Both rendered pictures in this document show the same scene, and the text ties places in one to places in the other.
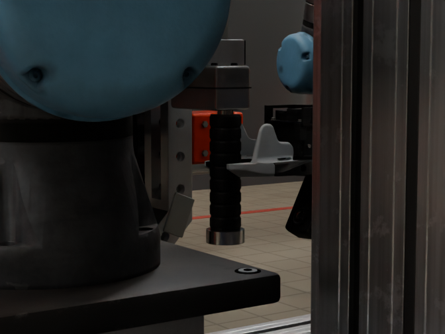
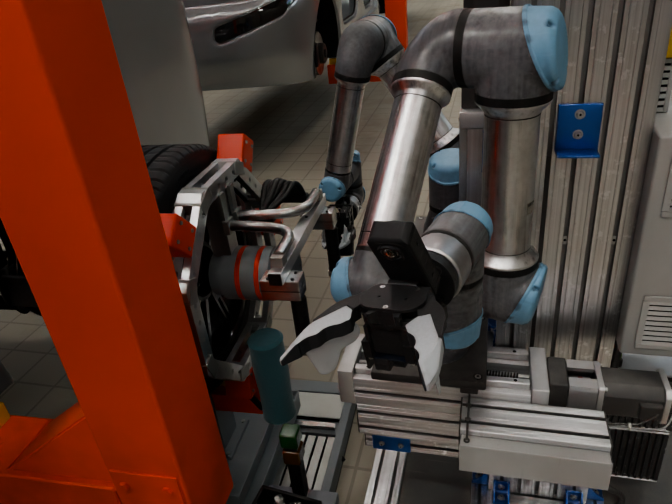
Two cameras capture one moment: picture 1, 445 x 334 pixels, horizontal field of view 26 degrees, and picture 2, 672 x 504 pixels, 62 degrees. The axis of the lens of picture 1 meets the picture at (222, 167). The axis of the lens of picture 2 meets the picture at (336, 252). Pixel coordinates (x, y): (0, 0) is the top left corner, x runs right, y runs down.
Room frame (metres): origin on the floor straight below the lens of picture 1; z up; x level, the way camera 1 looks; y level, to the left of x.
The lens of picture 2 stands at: (0.01, 0.83, 1.56)
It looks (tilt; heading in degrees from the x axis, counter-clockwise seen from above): 29 degrees down; 322
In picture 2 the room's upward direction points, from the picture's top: 6 degrees counter-clockwise
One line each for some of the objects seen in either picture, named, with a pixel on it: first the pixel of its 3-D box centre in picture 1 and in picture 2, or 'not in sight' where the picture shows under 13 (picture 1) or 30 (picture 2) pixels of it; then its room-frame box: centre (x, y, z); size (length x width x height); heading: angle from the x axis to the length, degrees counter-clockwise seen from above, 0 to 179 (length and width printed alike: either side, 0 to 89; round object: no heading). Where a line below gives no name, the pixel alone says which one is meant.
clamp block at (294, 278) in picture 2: not in sight; (283, 284); (0.91, 0.29, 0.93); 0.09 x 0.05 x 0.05; 37
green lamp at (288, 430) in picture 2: not in sight; (290, 436); (0.79, 0.40, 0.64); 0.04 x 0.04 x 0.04; 37
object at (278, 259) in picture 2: not in sight; (250, 227); (1.02, 0.28, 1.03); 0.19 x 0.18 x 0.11; 37
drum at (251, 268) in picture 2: not in sight; (256, 272); (1.12, 0.23, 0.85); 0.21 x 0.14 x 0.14; 37
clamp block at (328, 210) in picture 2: (209, 85); (318, 217); (1.11, 0.01, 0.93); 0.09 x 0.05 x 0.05; 37
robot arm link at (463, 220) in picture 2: not in sight; (455, 242); (0.41, 0.32, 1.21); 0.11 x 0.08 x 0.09; 110
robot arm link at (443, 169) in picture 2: not in sight; (450, 177); (0.91, -0.30, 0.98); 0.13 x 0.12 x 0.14; 120
